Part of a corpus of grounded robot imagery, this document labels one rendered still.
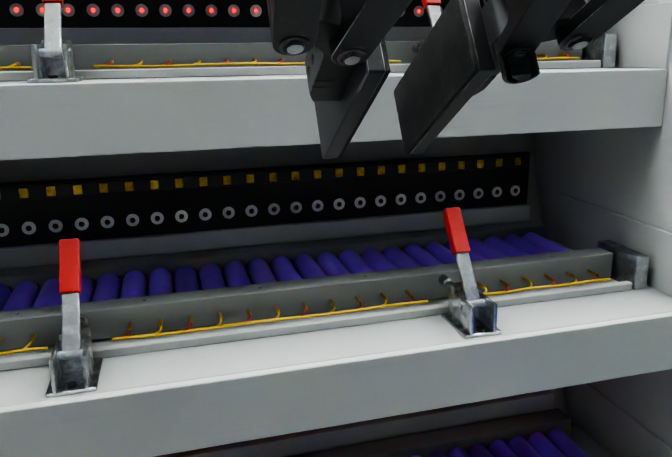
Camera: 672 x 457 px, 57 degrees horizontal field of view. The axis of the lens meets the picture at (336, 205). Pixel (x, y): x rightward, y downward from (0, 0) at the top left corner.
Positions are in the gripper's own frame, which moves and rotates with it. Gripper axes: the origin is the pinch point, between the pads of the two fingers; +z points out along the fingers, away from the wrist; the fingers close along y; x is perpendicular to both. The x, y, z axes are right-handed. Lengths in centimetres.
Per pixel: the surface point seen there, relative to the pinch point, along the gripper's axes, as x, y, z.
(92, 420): -10.0, -13.6, 21.1
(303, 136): 6.3, 0.6, 18.6
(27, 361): -5.8, -17.9, 24.4
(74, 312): -3.5, -14.5, 21.5
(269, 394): -10.0, -3.2, 21.2
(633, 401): -15.0, 29.9, 31.5
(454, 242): -1.3, 11.3, 21.5
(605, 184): 4.0, 29.8, 27.3
